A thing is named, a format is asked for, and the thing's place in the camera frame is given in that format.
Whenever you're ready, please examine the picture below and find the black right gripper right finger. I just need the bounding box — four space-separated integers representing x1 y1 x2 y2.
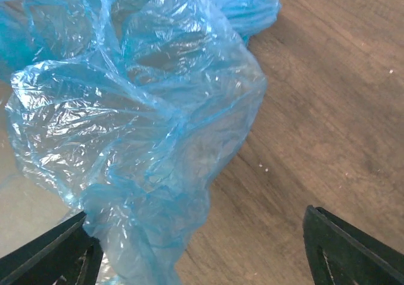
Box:
302 205 403 284

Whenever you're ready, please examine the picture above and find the blue translucent plastic trash bag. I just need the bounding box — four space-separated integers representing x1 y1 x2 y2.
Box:
1 0 282 284

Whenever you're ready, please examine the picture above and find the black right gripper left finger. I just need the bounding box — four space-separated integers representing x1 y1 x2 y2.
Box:
1 212 104 284

